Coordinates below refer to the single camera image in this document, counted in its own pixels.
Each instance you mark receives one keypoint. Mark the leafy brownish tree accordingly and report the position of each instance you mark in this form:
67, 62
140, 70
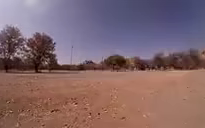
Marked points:
7, 46

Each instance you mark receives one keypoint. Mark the sandy brown dirt track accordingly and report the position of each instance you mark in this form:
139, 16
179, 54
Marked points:
123, 96

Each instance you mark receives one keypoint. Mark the hazy row of trees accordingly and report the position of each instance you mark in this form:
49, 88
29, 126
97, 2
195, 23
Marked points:
180, 60

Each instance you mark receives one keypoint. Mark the low green tree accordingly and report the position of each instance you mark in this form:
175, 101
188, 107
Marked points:
115, 61

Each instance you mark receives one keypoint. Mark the tall thin pole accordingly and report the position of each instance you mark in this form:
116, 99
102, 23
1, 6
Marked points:
71, 55

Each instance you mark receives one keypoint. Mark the dark reddish leafy tree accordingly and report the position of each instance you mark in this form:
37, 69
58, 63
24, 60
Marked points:
39, 50

